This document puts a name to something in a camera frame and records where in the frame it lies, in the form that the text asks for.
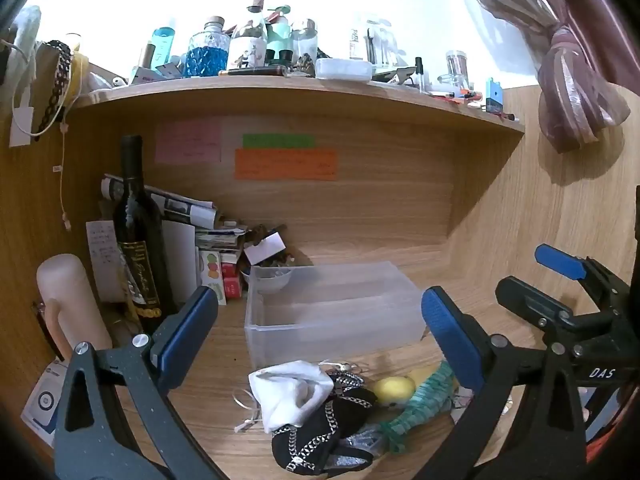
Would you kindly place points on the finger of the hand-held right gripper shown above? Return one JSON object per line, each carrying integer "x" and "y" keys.
{"x": 560, "y": 262}
{"x": 530, "y": 305}

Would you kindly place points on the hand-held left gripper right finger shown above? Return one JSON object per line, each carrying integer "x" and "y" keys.
{"x": 450, "y": 335}

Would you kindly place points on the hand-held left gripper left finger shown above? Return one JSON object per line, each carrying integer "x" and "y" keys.
{"x": 187, "y": 335}

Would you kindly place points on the green knitted cloth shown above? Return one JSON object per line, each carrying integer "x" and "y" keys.
{"x": 425, "y": 400}

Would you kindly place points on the yellow lemon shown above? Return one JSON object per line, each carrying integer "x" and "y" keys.
{"x": 392, "y": 390}

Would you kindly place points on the white soft cloth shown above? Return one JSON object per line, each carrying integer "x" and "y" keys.
{"x": 285, "y": 395}

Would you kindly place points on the clear plastic storage box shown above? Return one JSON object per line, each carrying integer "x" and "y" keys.
{"x": 330, "y": 310}

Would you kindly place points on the colourful printed carton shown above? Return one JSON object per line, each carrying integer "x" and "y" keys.
{"x": 211, "y": 272}

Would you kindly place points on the red small box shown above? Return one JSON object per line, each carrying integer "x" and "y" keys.
{"x": 232, "y": 285}

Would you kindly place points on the white book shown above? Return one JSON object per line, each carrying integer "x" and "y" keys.
{"x": 179, "y": 260}

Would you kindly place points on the white ribbon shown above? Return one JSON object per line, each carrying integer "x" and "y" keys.
{"x": 247, "y": 410}

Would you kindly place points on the white bowl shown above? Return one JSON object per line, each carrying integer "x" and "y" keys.
{"x": 267, "y": 280}

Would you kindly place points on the dark wine bottle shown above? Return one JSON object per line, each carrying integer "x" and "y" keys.
{"x": 142, "y": 240}

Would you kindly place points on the white card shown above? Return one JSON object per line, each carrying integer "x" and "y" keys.
{"x": 265, "y": 249}

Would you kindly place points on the white handwritten paper note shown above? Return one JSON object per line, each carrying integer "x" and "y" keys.
{"x": 102, "y": 255}

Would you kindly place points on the rolled newspaper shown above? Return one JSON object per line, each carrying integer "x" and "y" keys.
{"x": 185, "y": 205}

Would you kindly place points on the silver glitter pouch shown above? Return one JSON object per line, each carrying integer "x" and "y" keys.
{"x": 357, "y": 447}

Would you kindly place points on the blue and white box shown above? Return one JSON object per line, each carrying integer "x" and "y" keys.
{"x": 45, "y": 400}

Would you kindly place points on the mauve tied curtain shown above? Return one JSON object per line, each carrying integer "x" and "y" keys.
{"x": 565, "y": 85}

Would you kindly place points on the blue small box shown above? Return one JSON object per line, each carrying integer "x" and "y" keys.
{"x": 493, "y": 95}

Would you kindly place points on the pink sticky note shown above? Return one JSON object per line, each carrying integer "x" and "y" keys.
{"x": 187, "y": 141}

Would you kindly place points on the orange sticky note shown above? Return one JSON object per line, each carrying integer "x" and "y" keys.
{"x": 285, "y": 165}

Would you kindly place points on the green sticky note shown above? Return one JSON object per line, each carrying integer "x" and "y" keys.
{"x": 277, "y": 141}

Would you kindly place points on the glass jar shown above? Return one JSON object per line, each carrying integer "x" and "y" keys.
{"x": 456, "y": 67}

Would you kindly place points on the dropper bottle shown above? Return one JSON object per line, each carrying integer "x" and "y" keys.
{"x": 420, "y": 77}

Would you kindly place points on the white hanging tag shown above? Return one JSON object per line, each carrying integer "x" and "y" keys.
{"x": 20, "y": 127}

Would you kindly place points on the wooden shelf board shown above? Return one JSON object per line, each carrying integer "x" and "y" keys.
{"x": 300, "y": 92}

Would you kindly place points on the black tube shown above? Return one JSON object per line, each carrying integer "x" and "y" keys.
{"x": 255, "y": 72}

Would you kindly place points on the blue faceted glass bottle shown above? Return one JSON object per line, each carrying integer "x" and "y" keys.
{"x": 206, "y": 57}

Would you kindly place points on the white flat plastic case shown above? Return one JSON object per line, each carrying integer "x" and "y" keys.
{"x": 344, "y": 68}

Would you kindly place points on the clear acrylic organiser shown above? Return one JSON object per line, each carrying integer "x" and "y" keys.
{"x": 377, "y": 40}

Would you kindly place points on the teal bottle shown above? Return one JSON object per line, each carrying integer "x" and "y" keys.
{"x": 164, "y": 45}

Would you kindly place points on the tall clear bottle copper cap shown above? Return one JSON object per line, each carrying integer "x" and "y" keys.
{"x": 249, "y": 40}

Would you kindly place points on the green pump bottle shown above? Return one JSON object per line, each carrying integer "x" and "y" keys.
{"x": 279, "y": 35}

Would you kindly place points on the clear round bottle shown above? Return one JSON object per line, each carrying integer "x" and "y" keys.
{"x": 304, "y": 40}

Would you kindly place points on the white bag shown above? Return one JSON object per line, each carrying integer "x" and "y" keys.
{"x": 25, "y": 35}

